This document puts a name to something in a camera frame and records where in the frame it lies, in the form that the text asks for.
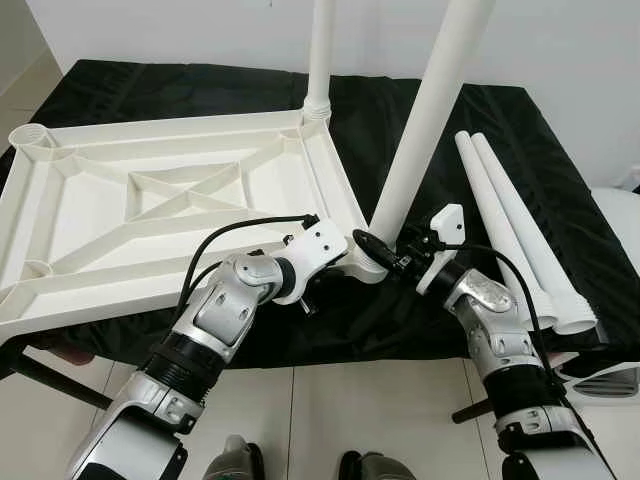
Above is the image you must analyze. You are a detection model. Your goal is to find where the grey robot foot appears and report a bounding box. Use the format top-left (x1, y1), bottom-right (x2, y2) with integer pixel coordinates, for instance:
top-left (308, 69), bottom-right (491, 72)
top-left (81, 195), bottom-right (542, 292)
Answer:
top-left (203, 435), bottom-right (266, 480)
top-left (338, 450), bottom-right (416, 480)

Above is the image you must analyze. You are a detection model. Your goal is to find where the grey right robot foot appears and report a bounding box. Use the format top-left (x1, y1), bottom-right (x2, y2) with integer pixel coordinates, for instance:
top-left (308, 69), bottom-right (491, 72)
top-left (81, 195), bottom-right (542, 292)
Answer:
top-left (338, 450), bottom-right (416, 480)

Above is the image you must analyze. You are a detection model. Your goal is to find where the white plastic table leg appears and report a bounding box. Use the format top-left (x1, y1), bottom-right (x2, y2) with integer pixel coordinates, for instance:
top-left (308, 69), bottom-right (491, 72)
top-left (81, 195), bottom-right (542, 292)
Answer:
top-left (453, 130), bottom-right (556, 326)
top-left (303, 0), bottom-right (336, 126)
top-left (470, 132), bottom-right (599, 336)
top-left (358, 0), bottom-right (498, 279)

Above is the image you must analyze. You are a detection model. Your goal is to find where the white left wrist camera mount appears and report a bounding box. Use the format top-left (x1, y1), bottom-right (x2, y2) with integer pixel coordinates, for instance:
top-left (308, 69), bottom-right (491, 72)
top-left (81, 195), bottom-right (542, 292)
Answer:
top-left (280, 218), bottom-right (351, 306)

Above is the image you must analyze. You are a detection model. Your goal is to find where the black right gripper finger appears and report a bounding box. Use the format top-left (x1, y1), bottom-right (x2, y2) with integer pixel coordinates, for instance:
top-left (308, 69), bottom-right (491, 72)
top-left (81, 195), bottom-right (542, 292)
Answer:
top-left (352, 230), bottom-right (399, 271)

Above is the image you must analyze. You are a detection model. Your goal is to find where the black table cloth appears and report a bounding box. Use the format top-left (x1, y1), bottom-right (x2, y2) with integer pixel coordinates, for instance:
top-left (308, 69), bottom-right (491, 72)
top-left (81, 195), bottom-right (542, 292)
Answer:
top-left (0, 58), bottom-right (640, 369)

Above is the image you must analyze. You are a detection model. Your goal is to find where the grey left robot foot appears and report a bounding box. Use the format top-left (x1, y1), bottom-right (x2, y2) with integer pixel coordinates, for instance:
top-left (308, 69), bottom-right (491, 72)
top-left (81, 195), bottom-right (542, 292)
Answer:
top-left (203, 435), bottom-right (266, 480)

